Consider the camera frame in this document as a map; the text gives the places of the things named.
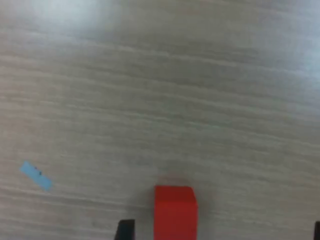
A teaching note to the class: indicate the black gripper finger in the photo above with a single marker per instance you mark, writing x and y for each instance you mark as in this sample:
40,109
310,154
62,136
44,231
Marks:
125,231
317,231

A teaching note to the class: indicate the red cube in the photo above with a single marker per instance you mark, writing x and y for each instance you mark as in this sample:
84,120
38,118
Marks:
175,212

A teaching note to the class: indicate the small blue tape piece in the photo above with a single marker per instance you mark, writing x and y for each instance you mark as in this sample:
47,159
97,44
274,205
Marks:
36,176

